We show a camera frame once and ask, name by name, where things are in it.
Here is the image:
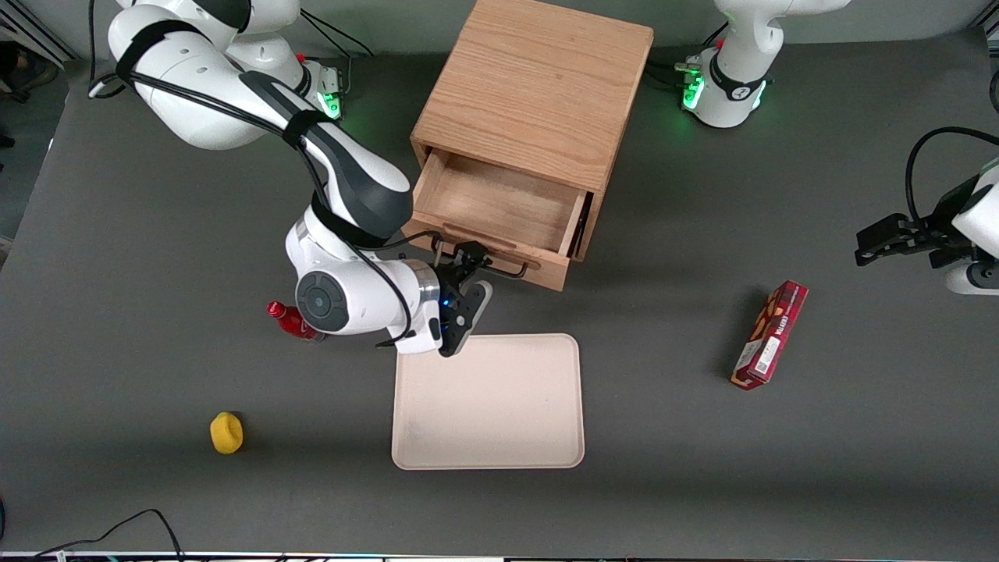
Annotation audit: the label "red cracker box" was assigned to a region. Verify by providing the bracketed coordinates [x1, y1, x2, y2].
[731, 279, 810, 392]

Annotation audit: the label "black metal drawer handle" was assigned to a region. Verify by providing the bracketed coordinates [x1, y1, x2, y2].
[432, 239, 541, 280]

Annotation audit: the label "aluminium frame rail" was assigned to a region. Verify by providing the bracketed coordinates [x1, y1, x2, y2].
[0, 0, 76, 69]

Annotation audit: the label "black cables at right base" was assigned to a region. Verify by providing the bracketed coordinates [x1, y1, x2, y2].
[299, 6, 376, 60]

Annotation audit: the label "black cable at table edge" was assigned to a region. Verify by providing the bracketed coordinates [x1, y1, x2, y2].
[31, 509, 185, 562]

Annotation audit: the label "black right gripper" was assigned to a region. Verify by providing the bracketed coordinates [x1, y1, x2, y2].
[432, 240, 495, 359]

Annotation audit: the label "wooden drawer cabinet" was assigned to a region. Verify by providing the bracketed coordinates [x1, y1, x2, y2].
[410, 0, 655, 263]

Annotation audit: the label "black cables at left base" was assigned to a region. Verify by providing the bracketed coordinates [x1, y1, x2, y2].
[645, 59, 705, 90]

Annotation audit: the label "red plastic bottle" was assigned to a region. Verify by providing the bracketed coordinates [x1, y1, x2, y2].
[266, 301, 326, 343]

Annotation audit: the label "wooden drawer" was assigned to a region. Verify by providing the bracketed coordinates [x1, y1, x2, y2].
[401, 148, 595, 293]

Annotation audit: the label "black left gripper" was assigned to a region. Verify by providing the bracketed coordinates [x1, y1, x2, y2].
[855, 176, 981, 271]

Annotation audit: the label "black cables at base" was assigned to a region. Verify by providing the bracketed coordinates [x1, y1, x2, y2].
[299, 6, 376, 60]
[645, 59, 705, 90]

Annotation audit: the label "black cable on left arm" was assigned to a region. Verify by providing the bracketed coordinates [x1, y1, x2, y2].
[905, 126, 999, 229]

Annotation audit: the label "cream plastic tray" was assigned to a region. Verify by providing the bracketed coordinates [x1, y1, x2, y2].
[390, 333, 585, 471]

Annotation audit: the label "yellow lemon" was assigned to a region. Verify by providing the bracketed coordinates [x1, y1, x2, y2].
[209, 411, 245, 456]

